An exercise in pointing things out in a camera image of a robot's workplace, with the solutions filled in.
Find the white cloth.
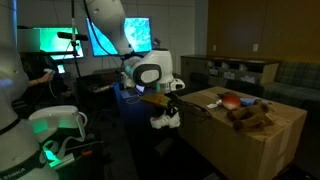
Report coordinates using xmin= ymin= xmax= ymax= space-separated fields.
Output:
xmin=149 ymin=110 xmax=182 ymax=130

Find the wide wall monitor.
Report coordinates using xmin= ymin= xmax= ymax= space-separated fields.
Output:
xmin=33 ymin=26 xmax=85 ymax=61

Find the white table cable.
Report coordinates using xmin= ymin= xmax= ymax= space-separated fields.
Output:
xmin=125 ymin=94 xmax=143 ymax=106

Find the person in dark clothes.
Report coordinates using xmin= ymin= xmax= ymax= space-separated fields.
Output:
xmin=16 ymin=28 xmax=68 ymax=104

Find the large cardboard box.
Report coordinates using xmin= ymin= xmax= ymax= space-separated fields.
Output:
xmin=178 ymin=85 xmax=308 ymax=180

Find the green plaid sofa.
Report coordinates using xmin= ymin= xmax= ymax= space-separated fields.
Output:
xmin=261 ymin=61 xmax=320 ymax=113

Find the white plastic bag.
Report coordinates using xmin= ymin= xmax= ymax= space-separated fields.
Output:
xmin=120 ymin=71 xmax=136 ymax=89

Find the flat black slab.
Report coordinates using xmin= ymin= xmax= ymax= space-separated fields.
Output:
xmin=154 ymin=136 xmax=176 ymax=156

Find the white VR controller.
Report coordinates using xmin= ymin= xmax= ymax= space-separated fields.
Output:
xmin=43 ymin=67 xmax=56 ymax=76

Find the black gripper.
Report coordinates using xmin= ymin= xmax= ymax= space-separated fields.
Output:
xmin=163 ymin=99 xmax=183 ymax=117

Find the red ball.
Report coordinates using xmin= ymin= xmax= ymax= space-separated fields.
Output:
xmin=221 ymin=93 xmax=242 ymax=111

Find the black stereo camera bar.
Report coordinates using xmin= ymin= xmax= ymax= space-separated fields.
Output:
xmin=56 ymin=31 xmax=90 ymax=42

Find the orange handled tool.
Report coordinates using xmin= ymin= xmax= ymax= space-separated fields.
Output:
xmin=64 ymin=149 xmax=94 ymax=163

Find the brown plush toy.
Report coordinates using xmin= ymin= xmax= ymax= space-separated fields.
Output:
xmin=226 ymin=99 xmax=275 ymax=132

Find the wooden shelf cabinet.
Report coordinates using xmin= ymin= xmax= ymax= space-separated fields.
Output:
xmin=180 ymin=54 xmax=281 ymax=89

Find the black camera tripod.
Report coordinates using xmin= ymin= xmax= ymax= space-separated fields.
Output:
xmin=49 ymin=39 xmax=82 ymax=58

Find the large wall monitor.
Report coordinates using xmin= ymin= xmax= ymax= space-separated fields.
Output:
xmin=86 ymin=16 xmax=154 ymax=57

